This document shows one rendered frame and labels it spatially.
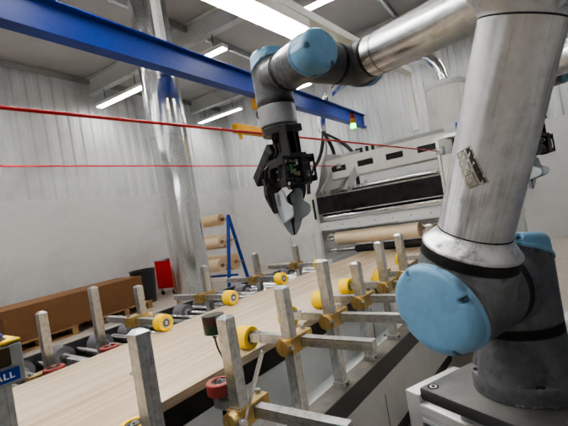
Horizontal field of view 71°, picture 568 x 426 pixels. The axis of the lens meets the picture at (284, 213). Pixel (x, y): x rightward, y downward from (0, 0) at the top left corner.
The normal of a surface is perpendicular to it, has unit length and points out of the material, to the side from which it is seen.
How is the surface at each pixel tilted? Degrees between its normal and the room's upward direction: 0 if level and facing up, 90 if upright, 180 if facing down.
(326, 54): 90
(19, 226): 90
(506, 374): 72
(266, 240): 90
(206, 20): 90
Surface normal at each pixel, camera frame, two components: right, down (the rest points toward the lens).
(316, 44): 0.59, -0.10
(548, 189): -0.52, 0.08
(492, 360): -0.92, -0.15
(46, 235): 0.84, -0.15
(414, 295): -0.81, 0.25
